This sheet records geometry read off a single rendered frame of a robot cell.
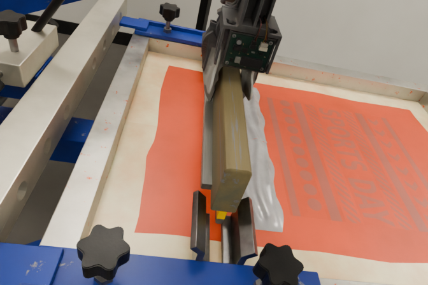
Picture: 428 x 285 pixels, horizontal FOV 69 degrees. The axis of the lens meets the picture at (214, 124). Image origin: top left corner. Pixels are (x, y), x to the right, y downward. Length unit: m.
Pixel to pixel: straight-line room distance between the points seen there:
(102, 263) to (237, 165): 0.15
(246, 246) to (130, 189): 0.19
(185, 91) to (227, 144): 0.32
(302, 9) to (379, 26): 0.66
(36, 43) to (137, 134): 0.20
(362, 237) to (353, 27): 2.44
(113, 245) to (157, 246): 0.13
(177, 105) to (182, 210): 0.23
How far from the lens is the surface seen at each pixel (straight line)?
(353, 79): 0.87
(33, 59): 0.50
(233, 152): 0.33
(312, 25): 2.74
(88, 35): 0.62
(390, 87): 0.92
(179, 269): 0.36
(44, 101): 0.47
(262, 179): 0.51
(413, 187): 0.68
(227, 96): 0.41
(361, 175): 0.63
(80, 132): 0.59
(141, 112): 0.58
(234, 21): 0.39
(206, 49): 0.45
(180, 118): 0.58
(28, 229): 1.59
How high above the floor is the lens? 1.33
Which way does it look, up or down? 40 degrees down
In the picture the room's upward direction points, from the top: 16 degrees clockwise
